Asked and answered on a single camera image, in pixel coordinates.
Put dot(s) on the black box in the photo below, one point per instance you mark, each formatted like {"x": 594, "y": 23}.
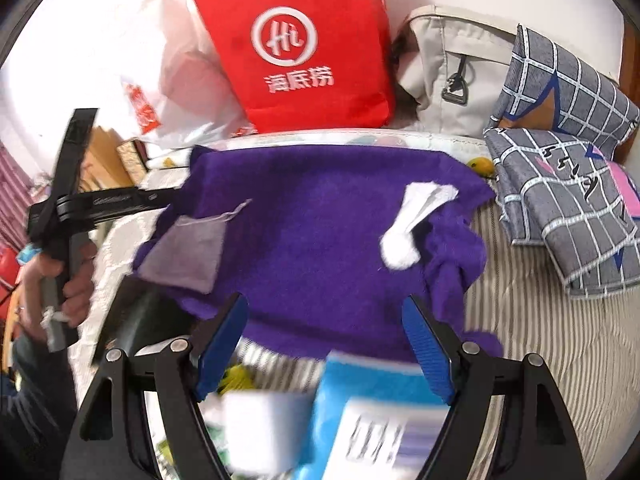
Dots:
{"x": 135, "y": 320}

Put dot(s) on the grey checked pillowcase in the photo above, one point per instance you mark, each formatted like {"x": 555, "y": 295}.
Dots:
{"x": 575, "y": 90}
{"x": 550, "y": 210}

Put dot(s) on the white plastic bag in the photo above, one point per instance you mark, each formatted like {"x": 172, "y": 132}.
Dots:
{"x": 170, "y": 85}

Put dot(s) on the white patterned bedspread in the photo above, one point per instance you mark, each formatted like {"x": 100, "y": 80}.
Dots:
{"x": 115, "y": 250}

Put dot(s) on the blue packet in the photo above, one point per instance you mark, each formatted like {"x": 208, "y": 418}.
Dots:
{"x": 360, "y": 400}

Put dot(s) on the striped bed sheet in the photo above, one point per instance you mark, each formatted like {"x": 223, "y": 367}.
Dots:
{"x": 550, "y": 360}

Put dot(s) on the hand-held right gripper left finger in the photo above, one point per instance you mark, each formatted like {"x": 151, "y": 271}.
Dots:
{"x": 225, "y": 345}

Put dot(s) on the small yellow object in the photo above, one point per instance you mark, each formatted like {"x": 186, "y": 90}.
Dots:
{"x": 477, "y": 165}

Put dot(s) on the yellow green packet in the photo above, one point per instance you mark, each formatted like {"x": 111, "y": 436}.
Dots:
{"x": 235, "y": 377}

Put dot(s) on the grey cloth piece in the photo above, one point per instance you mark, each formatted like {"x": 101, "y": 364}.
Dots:
{"x": 185, "y": 255}

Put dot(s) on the red paper bag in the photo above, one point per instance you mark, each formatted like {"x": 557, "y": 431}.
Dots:
{"x": 300, "y": 60}

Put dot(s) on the beige fabric bag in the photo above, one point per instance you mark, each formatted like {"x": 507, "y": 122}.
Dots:
{"x": 440, "y": 60}

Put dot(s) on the white printed bed pad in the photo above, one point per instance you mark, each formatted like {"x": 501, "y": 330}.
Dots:
{"x": 325, "y": 137}

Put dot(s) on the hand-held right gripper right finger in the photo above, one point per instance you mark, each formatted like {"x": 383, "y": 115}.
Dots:
{"x": 425, "y": 350}

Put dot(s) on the person's left forearm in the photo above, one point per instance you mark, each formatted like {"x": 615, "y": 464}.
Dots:
{"x": 30, "y": 400}

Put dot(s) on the person's left hand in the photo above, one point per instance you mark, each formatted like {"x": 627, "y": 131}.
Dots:
{"x": 80, "y": 295}

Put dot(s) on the white glove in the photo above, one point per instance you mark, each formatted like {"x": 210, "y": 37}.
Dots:
{"x": 400, "y": 250}

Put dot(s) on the purple fluffy cloth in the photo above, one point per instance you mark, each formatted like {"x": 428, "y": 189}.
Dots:
{"x": 310, "y": 235}

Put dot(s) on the wooden furniture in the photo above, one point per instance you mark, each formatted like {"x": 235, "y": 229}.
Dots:
{"x": 102, "y": 155}

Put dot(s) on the wooden headboard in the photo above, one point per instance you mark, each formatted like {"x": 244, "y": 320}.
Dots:
{"x": 631, "y": 55}

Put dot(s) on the pink striped cloth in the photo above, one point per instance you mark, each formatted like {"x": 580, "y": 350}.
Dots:
{"x": 15, "y": 195}

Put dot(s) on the white packet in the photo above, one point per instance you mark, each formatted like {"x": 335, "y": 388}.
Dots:
{"x": 265, "y": 425}

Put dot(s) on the brown patterned box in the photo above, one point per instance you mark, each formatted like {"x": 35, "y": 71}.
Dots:
{"x": 132, "y": 160}

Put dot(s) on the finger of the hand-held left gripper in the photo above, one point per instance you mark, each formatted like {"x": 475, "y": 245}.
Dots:
{"x": 160, "y": 195}

